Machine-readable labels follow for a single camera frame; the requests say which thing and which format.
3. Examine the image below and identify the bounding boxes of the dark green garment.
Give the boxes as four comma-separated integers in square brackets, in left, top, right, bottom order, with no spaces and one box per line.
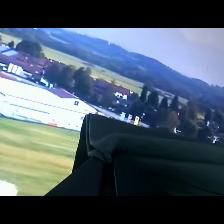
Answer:
[72,113,224,197]

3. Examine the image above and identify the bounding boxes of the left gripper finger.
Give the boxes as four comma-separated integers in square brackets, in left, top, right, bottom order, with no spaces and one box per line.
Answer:
[45,157,116,197]

